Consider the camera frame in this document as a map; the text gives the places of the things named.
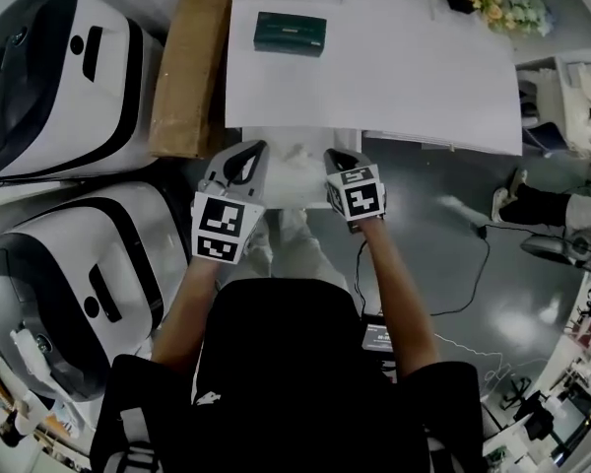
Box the person's left forearm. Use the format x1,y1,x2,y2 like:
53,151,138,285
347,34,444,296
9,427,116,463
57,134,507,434
150,256,223,374

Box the long black floor cable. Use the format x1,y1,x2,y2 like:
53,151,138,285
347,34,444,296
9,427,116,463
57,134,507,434
430,223,493,317

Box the person's right forearm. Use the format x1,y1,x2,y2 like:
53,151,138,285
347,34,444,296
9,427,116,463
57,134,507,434
359,217,442,379

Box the brown cardboard box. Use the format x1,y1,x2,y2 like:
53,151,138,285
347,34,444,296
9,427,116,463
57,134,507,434
148,0,232,160

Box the white flowers bunch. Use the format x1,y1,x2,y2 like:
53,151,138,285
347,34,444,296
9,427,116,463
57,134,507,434
501,0,556,37

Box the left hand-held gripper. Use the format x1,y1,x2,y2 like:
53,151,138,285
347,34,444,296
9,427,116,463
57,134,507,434
190,139,270,265

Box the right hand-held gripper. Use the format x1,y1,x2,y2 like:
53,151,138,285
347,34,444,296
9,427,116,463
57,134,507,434
323,148,388,235

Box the black device with screen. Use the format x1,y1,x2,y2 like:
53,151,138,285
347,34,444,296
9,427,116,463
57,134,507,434
361,322,393,352

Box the dark green box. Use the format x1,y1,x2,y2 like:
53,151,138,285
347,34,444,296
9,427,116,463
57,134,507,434
253,11,328,58

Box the person's black shirt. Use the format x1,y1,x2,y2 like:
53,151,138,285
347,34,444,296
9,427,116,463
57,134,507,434
89,278,487,473

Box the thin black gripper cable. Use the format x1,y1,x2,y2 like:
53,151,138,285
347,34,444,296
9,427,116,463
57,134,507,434
354,236,370,317

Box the white desk with shelves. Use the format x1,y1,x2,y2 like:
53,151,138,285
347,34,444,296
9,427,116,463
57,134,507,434
224,0,591,157

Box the white and black robot housing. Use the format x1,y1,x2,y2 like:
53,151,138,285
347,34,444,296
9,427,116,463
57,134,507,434
0,180,191,403
0,0,166,185

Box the person's light trousers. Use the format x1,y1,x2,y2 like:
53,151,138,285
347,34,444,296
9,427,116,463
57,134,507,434
245,208,351,291

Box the white cable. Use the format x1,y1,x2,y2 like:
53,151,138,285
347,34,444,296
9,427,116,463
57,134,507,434
432,332,504,365

